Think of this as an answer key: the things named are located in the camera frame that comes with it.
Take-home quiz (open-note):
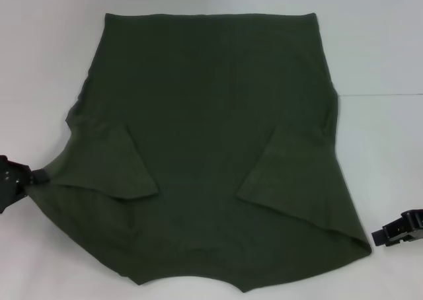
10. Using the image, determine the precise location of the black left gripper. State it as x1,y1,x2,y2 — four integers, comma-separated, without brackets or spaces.
0,154,50,215

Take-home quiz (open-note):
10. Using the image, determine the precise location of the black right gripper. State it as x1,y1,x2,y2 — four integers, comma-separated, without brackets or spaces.
371,208,423,248

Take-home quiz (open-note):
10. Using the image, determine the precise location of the dark green shirt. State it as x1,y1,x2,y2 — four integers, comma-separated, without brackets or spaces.
24,12,371,293

